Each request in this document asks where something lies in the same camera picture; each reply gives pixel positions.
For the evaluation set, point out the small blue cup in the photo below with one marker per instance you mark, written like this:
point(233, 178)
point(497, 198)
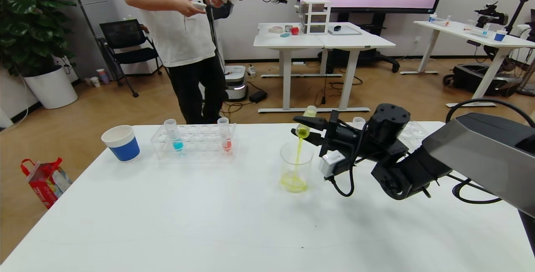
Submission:
point(500, 36)

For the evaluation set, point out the red gift bag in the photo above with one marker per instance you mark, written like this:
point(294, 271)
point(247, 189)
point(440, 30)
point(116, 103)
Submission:
point(44, 184)

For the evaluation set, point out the clear drawer organizer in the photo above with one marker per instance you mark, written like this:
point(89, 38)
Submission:
point(315, 17)

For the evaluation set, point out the blue white paper cup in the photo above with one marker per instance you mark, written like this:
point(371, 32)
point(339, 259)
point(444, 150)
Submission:
point(122, 146)

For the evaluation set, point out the long white desk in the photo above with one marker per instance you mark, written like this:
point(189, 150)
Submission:
point(455, 29)

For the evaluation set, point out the person in white shirt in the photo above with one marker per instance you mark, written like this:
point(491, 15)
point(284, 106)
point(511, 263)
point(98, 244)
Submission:
point(184, 25)

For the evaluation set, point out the small red object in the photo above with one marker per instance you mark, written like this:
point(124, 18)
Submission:
point(294, 31)

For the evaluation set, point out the black display stand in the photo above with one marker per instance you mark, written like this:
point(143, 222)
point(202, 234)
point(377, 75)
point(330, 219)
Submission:
point(376, 59)

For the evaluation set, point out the white wheeled robot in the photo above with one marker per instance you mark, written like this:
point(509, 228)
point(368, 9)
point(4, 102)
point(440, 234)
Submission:
point(236, 84)

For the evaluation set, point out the black folding chair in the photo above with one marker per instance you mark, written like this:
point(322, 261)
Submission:
point(125, 34)

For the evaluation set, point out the white power strip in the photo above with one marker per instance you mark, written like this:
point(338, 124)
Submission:
point(251, 71)

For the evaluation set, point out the white standing desk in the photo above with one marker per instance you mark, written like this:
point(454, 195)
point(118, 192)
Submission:
point(288, 40)
point(359, 41)

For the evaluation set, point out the yellow pigment test tube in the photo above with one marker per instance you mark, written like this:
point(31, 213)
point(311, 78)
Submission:
point(303, 130)

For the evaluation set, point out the green leafy plant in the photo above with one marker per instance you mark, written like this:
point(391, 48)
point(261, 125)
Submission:
point(29, 21)

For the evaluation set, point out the black camera rig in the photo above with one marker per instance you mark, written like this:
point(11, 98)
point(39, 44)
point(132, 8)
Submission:
point(491, 13)

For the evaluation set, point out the grey tray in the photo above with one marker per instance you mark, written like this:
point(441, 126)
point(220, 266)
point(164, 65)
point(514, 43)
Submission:
point(349, 31)

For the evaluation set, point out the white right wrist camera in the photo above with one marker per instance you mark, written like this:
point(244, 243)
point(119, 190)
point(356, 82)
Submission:
point(331, 163)

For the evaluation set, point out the blue pigment test tube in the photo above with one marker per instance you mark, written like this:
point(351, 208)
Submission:
point(175, 140)

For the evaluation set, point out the black power adapter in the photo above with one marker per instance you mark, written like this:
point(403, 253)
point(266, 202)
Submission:
point(258, 96)

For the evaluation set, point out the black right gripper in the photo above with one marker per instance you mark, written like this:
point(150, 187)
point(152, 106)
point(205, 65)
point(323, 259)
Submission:
point(332, 133)

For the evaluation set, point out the small white cup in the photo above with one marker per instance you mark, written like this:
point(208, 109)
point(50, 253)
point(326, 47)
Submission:
point(95, 82)

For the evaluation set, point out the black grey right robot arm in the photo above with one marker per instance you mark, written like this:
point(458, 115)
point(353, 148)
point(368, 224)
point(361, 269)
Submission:
point(472, 155)

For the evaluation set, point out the red pigment test tube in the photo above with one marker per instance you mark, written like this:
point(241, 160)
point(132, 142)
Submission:
point(226, 140)
point(358, 121)

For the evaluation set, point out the clear acrylic test tube rack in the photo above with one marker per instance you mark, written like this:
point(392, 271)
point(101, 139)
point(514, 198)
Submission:
point(413, 130)
point(200, 140)

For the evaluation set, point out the clear glass beaker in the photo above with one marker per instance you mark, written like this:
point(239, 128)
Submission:
point(296, 180)

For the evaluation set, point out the white planter pot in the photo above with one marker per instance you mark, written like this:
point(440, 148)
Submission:
point(52, 90)

